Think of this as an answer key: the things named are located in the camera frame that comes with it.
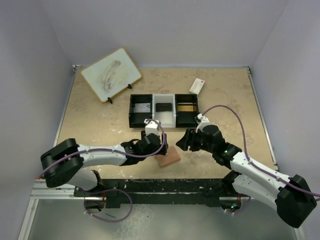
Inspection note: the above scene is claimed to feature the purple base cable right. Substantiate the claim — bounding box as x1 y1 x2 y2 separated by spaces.
223 194 252 216

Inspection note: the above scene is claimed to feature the black card in white bin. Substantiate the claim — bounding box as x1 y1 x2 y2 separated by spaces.
155 102 173 113

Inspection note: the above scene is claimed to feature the black right plastic bin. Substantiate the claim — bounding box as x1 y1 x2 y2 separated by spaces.
175 94 200 128

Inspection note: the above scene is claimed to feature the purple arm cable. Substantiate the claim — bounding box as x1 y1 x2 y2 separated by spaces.
201 104 320 198
39 119 168 179

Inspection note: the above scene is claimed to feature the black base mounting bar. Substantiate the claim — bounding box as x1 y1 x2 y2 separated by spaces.
73 178 253 208

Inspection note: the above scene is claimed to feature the black plastic bin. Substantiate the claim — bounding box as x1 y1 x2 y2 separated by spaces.
128 94 153 128
175 94 200 128

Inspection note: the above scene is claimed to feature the whiteboard with yellow frame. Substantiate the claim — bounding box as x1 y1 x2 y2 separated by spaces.
80 47 142 103

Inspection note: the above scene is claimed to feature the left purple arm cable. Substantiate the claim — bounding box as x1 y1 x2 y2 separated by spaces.
39 119 168 179

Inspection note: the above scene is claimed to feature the gold card with stripe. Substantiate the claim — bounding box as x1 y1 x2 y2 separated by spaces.
177 104 195 112

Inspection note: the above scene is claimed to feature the black left plastic bin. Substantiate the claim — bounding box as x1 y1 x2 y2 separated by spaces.
128 94 153 128

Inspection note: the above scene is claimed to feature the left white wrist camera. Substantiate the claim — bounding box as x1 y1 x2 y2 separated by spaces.
144 119 161 136

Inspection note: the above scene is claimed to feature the white red paper box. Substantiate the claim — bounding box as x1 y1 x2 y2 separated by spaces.
189 78 205 95

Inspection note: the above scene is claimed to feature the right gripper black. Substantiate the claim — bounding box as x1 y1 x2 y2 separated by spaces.
176 128 215 154

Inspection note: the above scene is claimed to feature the purple base cable loop left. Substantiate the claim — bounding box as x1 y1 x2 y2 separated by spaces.
83 188 133 223

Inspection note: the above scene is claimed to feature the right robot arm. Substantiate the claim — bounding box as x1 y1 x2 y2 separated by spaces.
176 125 317 229

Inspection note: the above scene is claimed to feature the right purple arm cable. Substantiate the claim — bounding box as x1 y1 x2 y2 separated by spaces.
201 104 320 198

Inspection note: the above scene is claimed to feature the pink leather card holder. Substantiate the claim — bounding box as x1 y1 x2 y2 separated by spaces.
155 146 181 168

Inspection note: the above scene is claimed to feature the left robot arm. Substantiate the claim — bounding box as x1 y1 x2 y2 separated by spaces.
40 130 168 196

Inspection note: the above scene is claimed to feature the white plastic bin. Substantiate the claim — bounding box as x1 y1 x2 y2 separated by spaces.
151 94 176 128

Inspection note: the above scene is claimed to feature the silver card in left bin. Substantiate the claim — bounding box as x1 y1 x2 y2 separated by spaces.
133 103 151 113

